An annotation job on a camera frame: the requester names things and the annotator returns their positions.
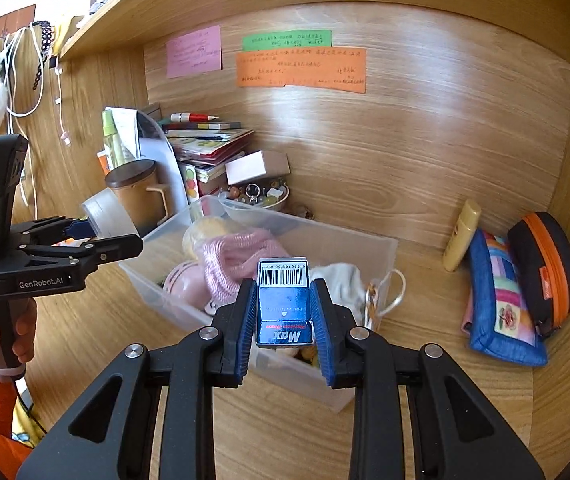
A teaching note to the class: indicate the person's left hand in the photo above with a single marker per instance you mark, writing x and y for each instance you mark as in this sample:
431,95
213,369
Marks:
25,330

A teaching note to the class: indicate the blue staples box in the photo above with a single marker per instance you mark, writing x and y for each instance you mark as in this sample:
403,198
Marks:
285,310

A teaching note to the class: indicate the yellow lotion bottle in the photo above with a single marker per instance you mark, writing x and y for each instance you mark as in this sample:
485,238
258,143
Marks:
462,235

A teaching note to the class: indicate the white curved book stand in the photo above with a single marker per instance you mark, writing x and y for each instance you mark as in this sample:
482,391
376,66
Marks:
165,160

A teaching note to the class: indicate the orange tube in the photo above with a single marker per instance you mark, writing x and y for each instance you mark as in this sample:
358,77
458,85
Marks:
104,162

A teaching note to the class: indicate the red white pen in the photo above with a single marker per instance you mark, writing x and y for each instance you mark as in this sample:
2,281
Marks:
195,117

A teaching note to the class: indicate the blue patchwork pouch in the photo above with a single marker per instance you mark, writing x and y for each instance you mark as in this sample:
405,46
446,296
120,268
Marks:
500,305

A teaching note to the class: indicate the orange paper note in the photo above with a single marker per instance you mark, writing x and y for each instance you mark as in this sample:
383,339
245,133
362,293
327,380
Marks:
302,70

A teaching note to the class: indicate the stack of books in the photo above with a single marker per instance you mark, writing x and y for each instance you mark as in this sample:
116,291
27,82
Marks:
210,150

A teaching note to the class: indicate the wooden desktop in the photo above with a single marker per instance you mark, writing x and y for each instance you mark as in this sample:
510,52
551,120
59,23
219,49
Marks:
425,300

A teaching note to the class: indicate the pink knitted cloth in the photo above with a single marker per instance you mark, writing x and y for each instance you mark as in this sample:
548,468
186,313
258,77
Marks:
235,260

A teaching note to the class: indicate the pink round bottle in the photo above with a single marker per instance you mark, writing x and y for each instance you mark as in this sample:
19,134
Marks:
187,285

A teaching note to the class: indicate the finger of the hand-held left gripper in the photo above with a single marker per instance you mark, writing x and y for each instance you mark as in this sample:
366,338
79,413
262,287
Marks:
115,247
77,229

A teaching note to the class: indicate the beige plush toy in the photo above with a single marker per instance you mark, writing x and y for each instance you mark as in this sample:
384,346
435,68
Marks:
205,235

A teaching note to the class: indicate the printed cartoon cloth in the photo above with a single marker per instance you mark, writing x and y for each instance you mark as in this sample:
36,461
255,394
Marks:
27,430

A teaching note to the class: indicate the white paper sheet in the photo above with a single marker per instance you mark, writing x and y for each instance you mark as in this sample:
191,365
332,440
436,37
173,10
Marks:
127,132

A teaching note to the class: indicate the pink sticky note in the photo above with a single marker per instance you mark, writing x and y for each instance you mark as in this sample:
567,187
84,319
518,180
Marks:
194,52

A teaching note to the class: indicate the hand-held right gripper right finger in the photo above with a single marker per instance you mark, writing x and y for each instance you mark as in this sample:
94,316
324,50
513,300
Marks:
325,330

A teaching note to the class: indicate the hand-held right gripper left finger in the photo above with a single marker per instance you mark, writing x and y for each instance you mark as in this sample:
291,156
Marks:
245,330

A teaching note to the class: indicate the brown mug with lid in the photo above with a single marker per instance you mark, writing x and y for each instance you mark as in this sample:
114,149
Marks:
140,195

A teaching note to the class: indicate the bowl of beads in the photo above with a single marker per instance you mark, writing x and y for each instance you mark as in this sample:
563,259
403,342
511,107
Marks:
257,197

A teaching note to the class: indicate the clear plastic storage box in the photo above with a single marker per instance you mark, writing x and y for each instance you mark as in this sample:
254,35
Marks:
355,255

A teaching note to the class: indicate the green bottle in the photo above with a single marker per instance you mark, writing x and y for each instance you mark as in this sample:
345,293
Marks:
110,137

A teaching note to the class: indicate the green sticky note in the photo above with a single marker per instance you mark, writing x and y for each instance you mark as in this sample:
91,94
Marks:
287,41

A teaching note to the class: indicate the white cardboard box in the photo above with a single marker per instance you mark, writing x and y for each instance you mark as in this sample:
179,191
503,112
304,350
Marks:
250,167

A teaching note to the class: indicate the translucent tape roll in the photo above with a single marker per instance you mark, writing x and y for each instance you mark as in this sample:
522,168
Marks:
110,215

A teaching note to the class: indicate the black orange zip case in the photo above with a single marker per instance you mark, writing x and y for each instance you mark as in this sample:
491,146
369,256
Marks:
550,260

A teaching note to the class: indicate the colourful dotted box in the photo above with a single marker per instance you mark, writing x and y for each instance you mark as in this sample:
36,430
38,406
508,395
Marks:
190,182

